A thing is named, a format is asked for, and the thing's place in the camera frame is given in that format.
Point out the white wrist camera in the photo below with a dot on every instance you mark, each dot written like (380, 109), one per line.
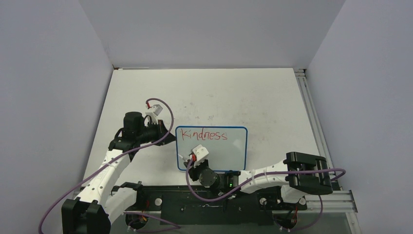
(153, 112)
(199, 155)

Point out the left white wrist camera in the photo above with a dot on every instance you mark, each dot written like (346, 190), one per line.
(153, 112)

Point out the blue framed whiteboard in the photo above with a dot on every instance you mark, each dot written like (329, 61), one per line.
(227, 145)

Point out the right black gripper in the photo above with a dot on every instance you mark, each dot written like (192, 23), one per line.
(193, 170)

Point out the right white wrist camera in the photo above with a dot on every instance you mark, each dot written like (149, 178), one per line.
(199, 155)

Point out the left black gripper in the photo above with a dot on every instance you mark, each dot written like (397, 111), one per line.
(161, 130)

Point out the aluminium frame rail right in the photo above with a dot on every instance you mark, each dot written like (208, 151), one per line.
(311, 112)

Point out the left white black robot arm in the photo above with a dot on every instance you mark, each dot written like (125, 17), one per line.
(93, 210)

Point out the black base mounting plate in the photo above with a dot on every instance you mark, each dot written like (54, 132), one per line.
(178, 205)

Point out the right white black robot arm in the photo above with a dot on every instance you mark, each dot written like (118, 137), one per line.
(298, 175)

